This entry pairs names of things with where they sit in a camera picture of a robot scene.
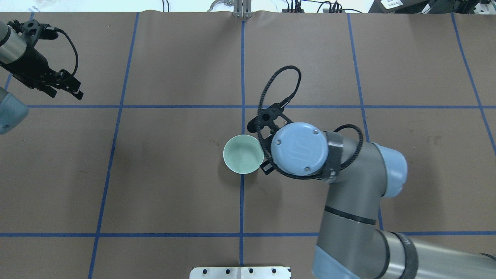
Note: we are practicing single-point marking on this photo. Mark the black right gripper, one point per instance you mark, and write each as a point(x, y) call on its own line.
point(265, 167)

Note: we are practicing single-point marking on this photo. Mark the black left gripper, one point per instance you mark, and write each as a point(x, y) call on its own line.
point(30, 65)

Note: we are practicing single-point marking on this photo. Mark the green ceramic bowl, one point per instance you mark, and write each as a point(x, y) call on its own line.
point(243, 154)

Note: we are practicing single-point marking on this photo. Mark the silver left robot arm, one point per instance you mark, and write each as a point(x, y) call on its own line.
point(19, 57)

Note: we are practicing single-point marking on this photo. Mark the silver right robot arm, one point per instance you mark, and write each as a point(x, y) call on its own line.
point(359, 174)

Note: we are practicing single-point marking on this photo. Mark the brown paper table mat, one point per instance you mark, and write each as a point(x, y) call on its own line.
point(130, 182)

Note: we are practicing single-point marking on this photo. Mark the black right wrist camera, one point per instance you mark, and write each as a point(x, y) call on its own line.
point(268, 119)

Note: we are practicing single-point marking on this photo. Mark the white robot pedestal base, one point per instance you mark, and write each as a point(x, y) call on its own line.
point(240, 272)

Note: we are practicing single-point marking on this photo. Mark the aluminium frame post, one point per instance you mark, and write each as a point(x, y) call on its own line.
point(242, 9)

